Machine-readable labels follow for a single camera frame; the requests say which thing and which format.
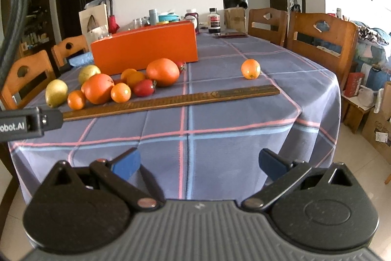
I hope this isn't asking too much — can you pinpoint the yellow-green lemon front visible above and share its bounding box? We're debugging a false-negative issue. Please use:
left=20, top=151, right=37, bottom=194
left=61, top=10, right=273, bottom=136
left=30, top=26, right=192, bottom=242
left=45, top=79, right=68, bottom=108

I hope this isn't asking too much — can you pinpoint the yellow-green lemon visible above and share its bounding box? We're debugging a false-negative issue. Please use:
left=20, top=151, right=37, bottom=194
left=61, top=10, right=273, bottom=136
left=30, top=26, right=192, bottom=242
left=45, top=79, right=68, bottom=108
left=78, top=65, right=101, bottom=85

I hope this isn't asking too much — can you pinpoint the small orange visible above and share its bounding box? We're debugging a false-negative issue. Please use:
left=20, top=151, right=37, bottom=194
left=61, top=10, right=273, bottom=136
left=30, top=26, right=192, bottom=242
left=68, top=90, right=86, bottom=111
left=111, top=83, right=131, bottom=103
left=121, top=68, right=146, bottom=89

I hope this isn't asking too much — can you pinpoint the small red tomato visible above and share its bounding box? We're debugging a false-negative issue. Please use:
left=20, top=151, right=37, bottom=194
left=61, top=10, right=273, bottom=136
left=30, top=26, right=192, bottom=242
left=132, top=79, right=156, bottom=97

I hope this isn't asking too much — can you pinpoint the large orange fruit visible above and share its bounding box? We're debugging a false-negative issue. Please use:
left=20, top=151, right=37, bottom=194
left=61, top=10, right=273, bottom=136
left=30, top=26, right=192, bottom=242
left=81, top=74, right=114, bottom=105

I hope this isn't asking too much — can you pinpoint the yellow-green lemon back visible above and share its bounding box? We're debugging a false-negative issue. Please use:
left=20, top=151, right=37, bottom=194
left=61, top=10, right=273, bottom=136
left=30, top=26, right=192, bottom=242
left=78, top=65, right=101, bottom=85

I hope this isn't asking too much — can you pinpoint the lone orange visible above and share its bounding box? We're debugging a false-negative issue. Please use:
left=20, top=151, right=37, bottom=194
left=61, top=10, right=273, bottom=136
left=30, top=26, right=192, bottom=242
left=240, top=59, right=261, bottom=80

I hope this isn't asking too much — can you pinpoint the large red-orange tomato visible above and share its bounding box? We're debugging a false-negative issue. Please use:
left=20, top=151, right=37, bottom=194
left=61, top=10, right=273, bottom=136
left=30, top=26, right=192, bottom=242
left=146, top=58, right=180, bottom=87

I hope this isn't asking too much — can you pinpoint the orange storage box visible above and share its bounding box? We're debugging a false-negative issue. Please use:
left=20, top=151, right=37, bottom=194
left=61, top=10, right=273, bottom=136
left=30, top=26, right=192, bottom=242
left=91, top=21, right=198, bottom=76

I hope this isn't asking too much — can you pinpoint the wooden chair near left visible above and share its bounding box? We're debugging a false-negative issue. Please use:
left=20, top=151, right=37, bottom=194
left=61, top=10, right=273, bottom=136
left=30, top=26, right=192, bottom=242
left=1, top=50, right=56, bottom=110

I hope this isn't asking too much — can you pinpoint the wooden chair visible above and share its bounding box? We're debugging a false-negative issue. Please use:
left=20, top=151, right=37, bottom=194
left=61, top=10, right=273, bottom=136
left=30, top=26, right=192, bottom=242
left=286, top=12, right=358, bottom=89
left=1, top=50, right=56, bottom=110
left=51, top=35, right=89, bottom=69
left=247, top=8, right=288, bottom=46

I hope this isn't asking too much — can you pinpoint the long wooden ruler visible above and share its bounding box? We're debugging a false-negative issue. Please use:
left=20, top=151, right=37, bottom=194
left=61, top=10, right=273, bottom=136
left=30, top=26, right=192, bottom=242
left=63, top=85, right=281, bottom=122

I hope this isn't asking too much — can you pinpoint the checked blue tablecloth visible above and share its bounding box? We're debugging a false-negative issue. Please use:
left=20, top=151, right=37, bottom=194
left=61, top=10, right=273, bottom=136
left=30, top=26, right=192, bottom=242
left=9, top=33, right=341, bottom=201

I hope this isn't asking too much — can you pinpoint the dark wooden shelf cabinet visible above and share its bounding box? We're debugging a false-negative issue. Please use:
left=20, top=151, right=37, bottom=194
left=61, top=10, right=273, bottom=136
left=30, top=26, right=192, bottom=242
left=20, top=0, right=56, bottom=66

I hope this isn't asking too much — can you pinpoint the white paper gift bag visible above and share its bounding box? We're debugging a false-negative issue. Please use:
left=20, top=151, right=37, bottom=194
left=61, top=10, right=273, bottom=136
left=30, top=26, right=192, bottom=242
left=79, top=3, right=109, bottom=43

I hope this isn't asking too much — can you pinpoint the smartphone in brown case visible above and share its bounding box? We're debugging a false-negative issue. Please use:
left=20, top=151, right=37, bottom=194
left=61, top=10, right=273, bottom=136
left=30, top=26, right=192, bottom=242
left=213, top=32, right=248, bottom=38

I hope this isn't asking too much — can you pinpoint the wooden chair near right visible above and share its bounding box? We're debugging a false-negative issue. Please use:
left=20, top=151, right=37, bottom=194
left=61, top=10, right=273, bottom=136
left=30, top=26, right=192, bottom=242
left=286, top=12, right=358, bottom=89

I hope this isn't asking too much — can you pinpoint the red folded umbrella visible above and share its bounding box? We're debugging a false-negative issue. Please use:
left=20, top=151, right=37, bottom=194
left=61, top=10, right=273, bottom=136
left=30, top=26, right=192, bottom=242
left=103, top=0, right=119, bottom=34

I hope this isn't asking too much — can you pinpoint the wooden chair far right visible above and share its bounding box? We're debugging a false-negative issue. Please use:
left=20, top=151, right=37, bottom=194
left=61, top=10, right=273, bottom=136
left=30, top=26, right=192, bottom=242
left=247, top=8, right=288, bottom=46

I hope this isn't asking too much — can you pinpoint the blue grey tumbler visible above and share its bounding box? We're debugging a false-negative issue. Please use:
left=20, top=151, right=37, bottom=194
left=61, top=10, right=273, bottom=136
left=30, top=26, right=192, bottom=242
left=148, top=9, right=158, bottom=26

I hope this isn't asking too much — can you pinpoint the dark glass bottle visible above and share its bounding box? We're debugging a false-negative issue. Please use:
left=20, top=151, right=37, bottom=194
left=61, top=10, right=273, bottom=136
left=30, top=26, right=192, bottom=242
left=208, top=8, right=221, bottom=34

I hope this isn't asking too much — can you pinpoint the teal bowl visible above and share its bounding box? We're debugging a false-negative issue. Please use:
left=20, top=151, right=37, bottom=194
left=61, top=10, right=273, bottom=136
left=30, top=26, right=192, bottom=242
left=158, top=13, right=180, bottom=22

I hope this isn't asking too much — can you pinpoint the red mouthwash bottle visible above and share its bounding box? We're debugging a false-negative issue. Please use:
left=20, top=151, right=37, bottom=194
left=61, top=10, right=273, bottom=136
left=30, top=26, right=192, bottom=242
left=184, top=9, right=199, bottom=34

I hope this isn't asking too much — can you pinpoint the black braided cable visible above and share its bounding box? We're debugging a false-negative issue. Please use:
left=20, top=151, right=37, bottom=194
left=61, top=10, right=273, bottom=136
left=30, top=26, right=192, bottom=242
left=0, top=0, right=29, bottom=90

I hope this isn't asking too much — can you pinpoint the cardboard box by wall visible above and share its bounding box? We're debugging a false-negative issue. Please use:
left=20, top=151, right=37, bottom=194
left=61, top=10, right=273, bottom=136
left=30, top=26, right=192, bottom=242
left=224, top=7, right=247, bottom=33

